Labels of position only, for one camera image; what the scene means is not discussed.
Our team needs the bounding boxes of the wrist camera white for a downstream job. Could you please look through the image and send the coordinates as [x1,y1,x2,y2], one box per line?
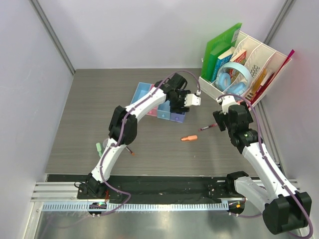
[184,94,201,107]
[217,96,238,115]

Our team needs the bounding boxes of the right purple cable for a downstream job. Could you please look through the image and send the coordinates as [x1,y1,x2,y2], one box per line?
[216,93,314,239]

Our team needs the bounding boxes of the blue headphones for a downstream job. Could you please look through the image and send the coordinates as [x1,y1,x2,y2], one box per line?
[214,62,253,101]

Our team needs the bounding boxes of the green mini highlighter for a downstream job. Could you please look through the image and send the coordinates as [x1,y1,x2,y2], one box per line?
[96,142,104,157]

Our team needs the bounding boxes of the clear paperclip jar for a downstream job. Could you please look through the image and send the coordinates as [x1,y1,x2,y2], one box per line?
[102,139,108,148]

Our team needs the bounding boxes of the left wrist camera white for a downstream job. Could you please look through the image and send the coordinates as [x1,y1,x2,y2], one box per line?
[184,94,201,107]

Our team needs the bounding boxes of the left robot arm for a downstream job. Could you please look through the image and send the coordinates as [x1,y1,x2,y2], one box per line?
[77,72,201,199]

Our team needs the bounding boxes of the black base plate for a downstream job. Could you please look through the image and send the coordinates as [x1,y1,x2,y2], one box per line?
[76,175,243,205]

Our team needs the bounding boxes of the blue spine book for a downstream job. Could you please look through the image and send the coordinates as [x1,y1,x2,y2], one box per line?
[211,46,235,82]

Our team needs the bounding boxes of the red cover book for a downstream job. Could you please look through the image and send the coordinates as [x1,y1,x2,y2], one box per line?
[228,49,247,83]

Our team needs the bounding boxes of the light blue front bin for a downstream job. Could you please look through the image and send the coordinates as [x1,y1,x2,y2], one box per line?
[131,82,152,104]

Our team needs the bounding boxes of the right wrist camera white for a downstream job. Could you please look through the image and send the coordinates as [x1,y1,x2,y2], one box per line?
[217,96,238,115]

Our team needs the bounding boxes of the purple plastic bin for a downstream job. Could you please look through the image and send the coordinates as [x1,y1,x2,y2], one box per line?
[170,112,186,123]

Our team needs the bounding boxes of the light blue bin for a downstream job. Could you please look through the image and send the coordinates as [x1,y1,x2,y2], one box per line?
[157,101,170,120]
[131,82,152,104]

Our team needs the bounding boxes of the white slotted cable duct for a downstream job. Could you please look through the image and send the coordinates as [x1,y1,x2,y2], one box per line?
[42,201,229,212]

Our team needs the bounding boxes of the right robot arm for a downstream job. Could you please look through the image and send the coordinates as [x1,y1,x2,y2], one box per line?
[213,103,314,239]

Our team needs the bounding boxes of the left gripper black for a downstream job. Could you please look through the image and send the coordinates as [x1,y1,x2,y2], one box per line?
[169,91,191,113]

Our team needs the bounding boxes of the yellow booklet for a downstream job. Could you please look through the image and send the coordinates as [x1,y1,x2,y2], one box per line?
[251,68,267,94]

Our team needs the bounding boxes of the white desk file organizer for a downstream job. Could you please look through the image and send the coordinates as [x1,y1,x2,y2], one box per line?
[199,30,291,100]

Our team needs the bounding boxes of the green plastic folder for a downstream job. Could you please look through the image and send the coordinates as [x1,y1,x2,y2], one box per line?
[201,23,242,82]

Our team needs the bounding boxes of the red transparent folder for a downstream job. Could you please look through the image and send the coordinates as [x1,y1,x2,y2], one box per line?
[249,49,295,106]

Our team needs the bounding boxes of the pink plastic bin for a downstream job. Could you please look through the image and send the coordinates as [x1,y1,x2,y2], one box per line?
[147,84,158,117]

